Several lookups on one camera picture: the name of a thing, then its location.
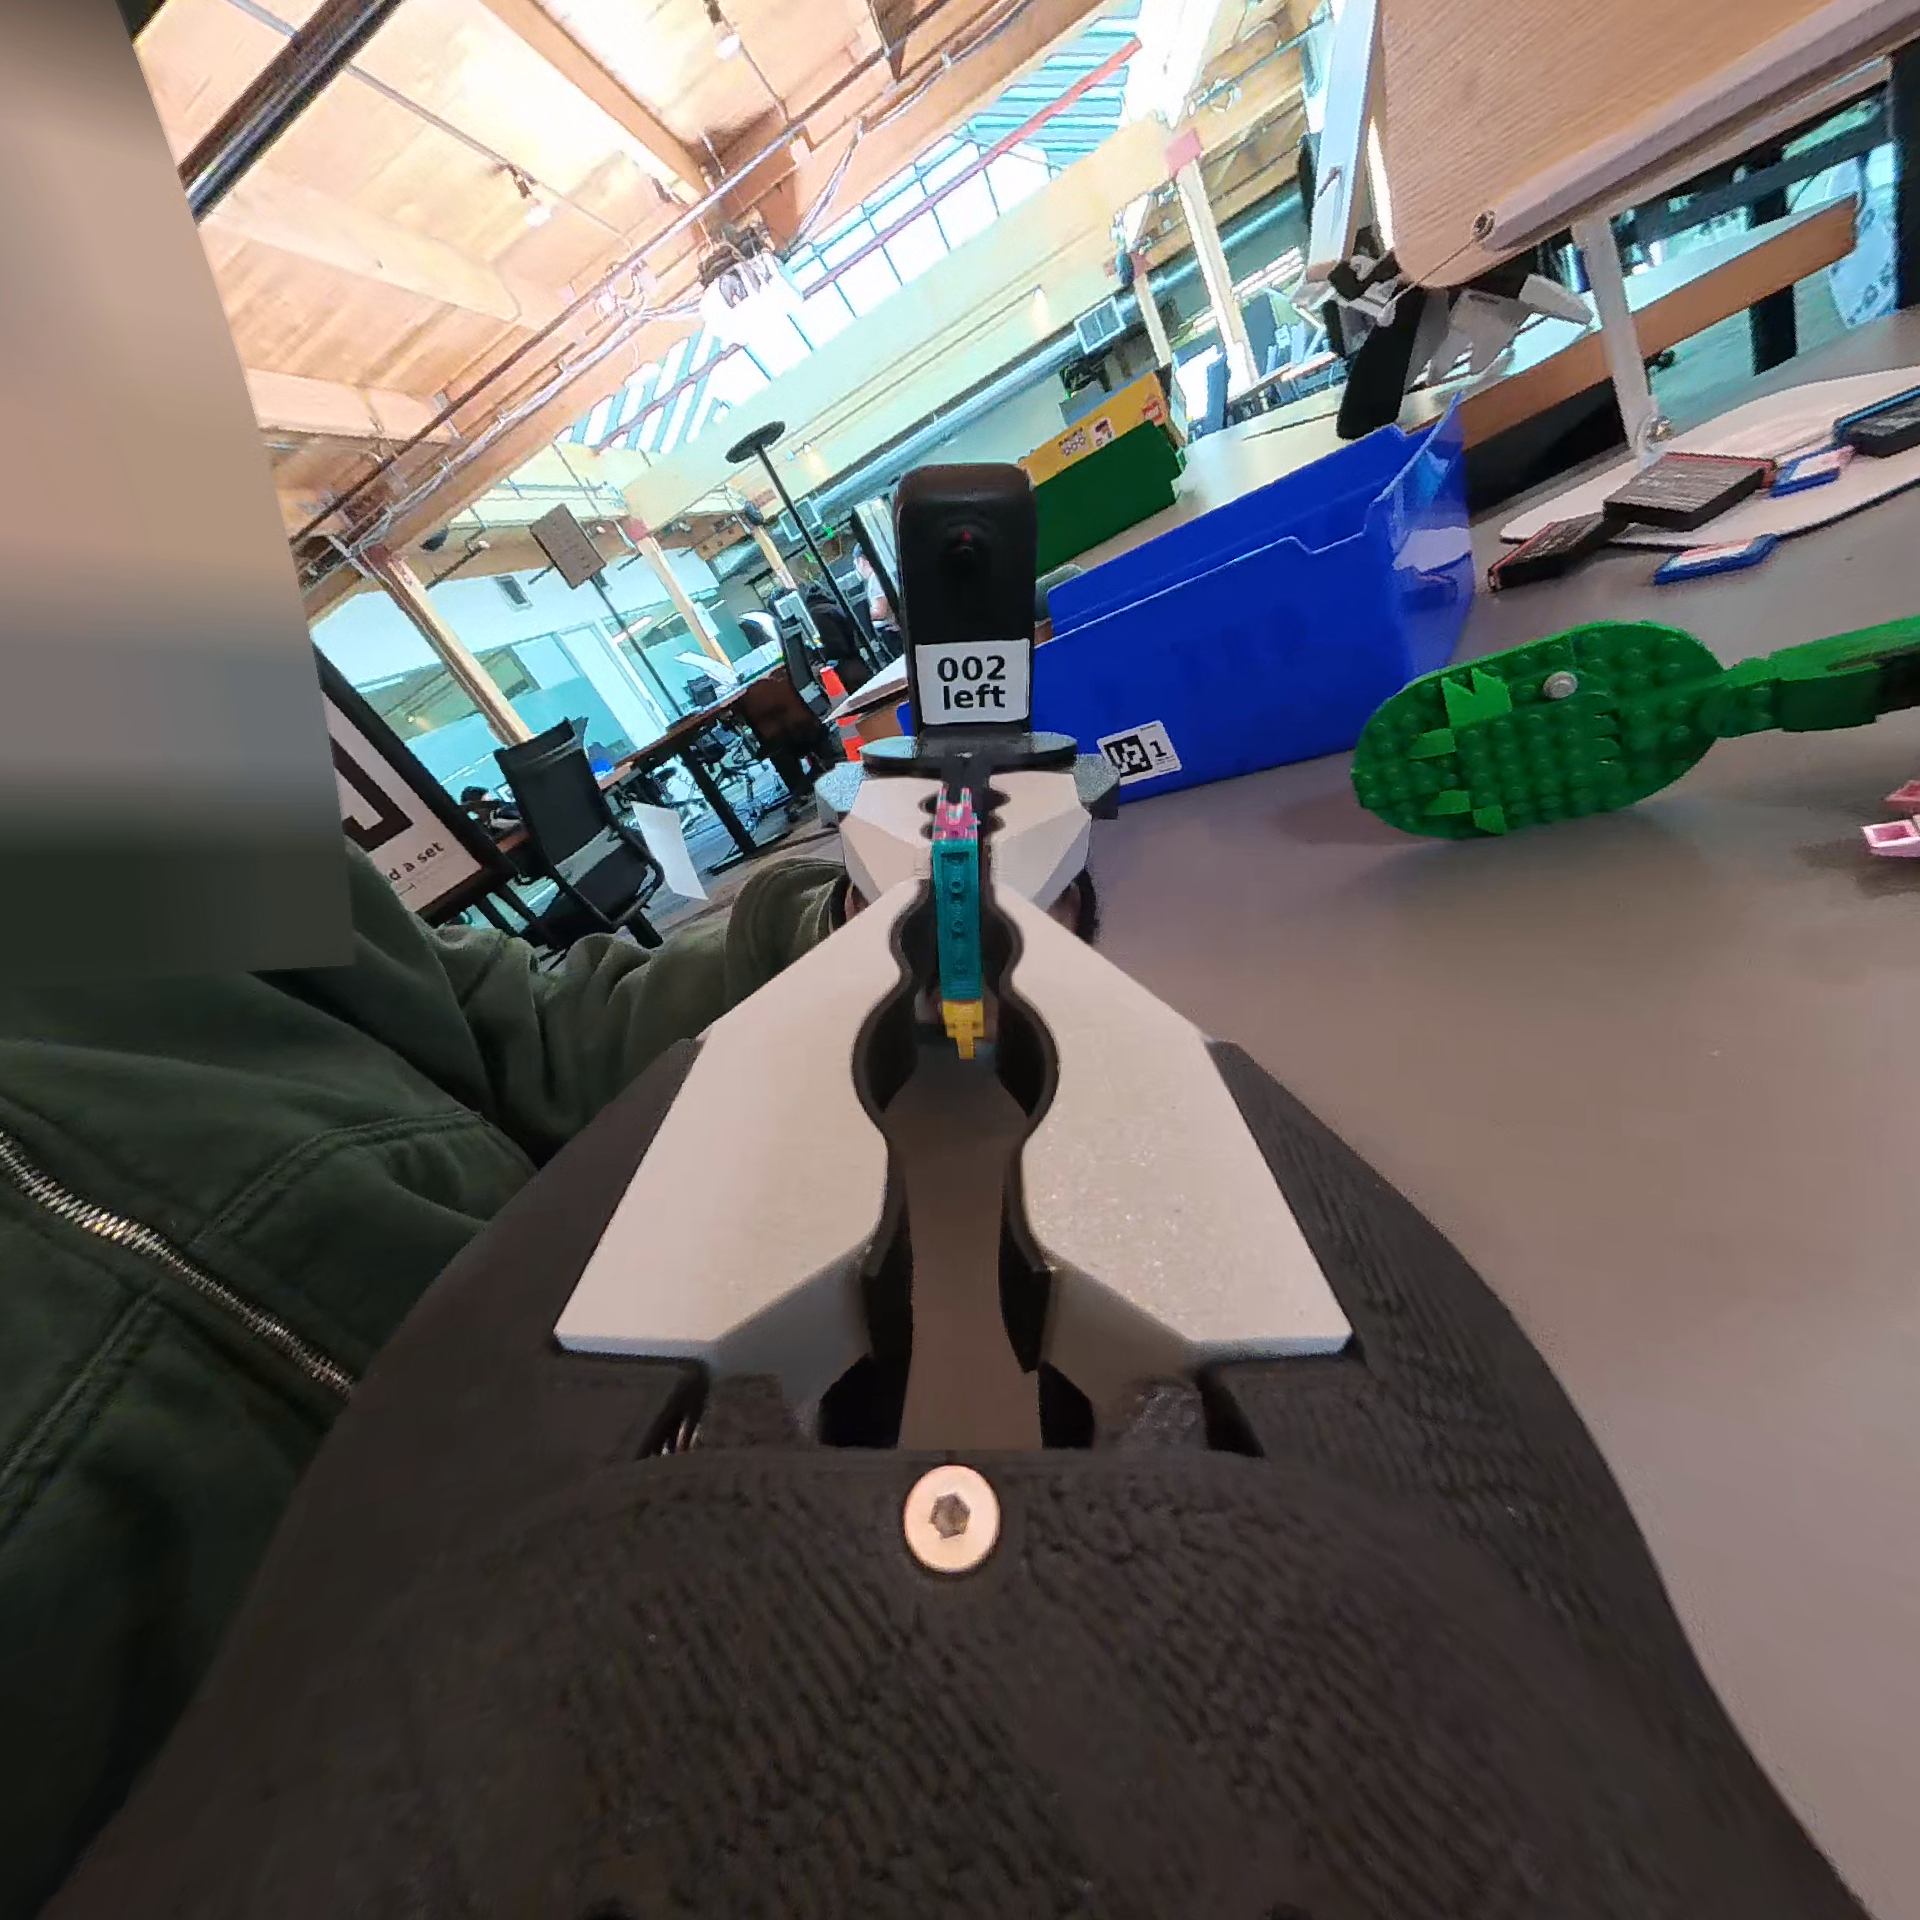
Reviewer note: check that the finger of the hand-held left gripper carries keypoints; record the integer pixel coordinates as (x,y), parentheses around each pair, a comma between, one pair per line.
(885,840)
(1035,832)

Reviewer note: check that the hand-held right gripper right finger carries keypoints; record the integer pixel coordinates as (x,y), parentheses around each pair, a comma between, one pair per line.
(1184,1201)

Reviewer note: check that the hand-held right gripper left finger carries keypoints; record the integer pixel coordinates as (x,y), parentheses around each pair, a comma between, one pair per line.
(721,1201)

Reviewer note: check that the yellow teal pink lego strip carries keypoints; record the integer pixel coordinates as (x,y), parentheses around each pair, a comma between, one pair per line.
(953,931)

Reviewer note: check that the person's left forearm green sleeve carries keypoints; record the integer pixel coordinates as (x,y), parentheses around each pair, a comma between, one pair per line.
(628,975)

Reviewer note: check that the yellow lego box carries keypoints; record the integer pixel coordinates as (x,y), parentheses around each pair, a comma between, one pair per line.
(1089,434)

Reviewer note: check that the green lego plant model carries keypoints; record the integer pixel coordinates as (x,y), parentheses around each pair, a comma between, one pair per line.
(1499,735)

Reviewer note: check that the pink white lego flower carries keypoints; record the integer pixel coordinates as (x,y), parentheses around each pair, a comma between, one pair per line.
(1897,836)

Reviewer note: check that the green storage box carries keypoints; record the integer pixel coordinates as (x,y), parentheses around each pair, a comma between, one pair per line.
(1101,494)

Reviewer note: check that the wooden office table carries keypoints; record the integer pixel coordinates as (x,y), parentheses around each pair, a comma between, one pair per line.
(721,721)

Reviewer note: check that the white paper sheet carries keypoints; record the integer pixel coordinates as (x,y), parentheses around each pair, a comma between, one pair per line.
(667,848)

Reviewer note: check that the black floor lamp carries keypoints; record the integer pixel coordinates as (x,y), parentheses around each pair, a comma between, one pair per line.
(756,441)

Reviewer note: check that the blue plastic bin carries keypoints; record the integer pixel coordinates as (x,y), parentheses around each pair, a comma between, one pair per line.
(1275,662)

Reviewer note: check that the black mesh office chair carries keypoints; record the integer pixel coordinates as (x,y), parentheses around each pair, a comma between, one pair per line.
(578,809)

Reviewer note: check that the hanging sign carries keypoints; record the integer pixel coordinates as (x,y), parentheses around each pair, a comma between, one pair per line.
(562,542)

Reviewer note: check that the black white marker sign board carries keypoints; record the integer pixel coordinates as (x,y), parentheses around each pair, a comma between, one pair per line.
(381,809)

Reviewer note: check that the person's green jacket torso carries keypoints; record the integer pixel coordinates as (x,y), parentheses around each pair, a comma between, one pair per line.
(181,1276)

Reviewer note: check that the black red flat item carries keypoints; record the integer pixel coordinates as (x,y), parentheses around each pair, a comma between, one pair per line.
(1546,547)

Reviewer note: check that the small blue card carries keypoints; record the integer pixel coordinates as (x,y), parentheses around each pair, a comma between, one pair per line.
(1716,558)
(1808,468)

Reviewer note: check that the dark brown box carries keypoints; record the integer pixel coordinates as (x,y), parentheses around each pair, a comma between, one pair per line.
(1688,483)

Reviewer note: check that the raised wooden desk top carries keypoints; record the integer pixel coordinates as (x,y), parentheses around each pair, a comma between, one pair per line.
(1575,90)

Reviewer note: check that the white desk mat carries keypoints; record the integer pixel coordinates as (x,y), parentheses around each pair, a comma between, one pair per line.
(1786,408)

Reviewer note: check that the black case blue trim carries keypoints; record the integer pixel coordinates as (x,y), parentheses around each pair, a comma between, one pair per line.
(1890,428)

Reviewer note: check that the white desk frame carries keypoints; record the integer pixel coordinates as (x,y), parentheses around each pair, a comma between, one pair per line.
(1621,346)

